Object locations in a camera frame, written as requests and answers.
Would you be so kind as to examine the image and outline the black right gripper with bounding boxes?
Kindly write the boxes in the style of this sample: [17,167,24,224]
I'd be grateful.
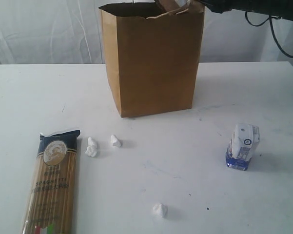
[198,0,234,14]

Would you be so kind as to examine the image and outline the brown kraft pouch orange stripe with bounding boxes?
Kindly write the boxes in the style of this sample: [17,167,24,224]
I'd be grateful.
[155,0,205,15]

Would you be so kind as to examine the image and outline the white blue milk carton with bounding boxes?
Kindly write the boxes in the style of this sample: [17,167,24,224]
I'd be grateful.
[225,123,260,171]

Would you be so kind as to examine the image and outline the spaghetti packet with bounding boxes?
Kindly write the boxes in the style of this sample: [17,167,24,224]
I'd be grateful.
[21,130,80,234]

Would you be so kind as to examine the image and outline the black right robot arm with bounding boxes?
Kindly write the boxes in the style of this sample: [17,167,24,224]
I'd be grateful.
[200,0,293,21]

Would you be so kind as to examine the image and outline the brown paper bag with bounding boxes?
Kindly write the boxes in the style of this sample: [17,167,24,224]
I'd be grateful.
[100,0,205,117]

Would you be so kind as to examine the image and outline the small white figurine by jar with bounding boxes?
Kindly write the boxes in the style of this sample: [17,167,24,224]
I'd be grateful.
[110,135,122,148]

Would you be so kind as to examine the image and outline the small white figurine by packet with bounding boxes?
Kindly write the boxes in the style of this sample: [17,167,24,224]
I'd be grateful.
[85,137,98,157]

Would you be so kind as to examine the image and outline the white backdrop curtain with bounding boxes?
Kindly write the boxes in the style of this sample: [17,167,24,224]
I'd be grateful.
[0,0,293,64]

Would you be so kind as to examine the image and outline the small white figurine near front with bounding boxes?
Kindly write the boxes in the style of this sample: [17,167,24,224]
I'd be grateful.
[153,203,168,218]

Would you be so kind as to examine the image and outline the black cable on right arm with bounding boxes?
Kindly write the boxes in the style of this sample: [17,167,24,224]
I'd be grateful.
[245,9,293,59]

